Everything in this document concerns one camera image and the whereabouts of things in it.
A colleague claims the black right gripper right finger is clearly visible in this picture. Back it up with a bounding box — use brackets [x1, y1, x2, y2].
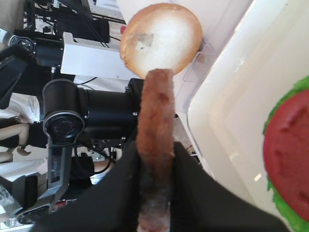
[170, 142, 288, 232]

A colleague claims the green lettuce leaf on bun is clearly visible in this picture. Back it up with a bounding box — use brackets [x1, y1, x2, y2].
[263, 75, 309, 232]

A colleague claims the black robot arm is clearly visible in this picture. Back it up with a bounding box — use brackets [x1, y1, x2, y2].
[11, 69, 287, 232]

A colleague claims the white plastic tray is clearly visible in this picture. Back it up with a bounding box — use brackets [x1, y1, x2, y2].
[188, 0, 309, 218]

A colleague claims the white equipment box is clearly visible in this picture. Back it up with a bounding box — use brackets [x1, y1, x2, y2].
[61, 32, 138, 80]

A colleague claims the clear acrylic rack right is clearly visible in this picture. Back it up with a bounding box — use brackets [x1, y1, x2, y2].
[127, 0, 252, 113]

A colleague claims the plain bun slice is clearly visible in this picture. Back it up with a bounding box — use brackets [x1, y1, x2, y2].
[120, 3, 203, 78]

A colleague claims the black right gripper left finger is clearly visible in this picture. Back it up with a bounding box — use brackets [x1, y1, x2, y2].
[33, 142, 140, 232]

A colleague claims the red tomato slice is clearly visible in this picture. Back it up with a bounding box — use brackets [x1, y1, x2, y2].
[263, 90, 309, 221]

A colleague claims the brown meat patty front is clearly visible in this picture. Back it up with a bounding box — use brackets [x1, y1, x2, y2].
[136, 69, 175, 232]

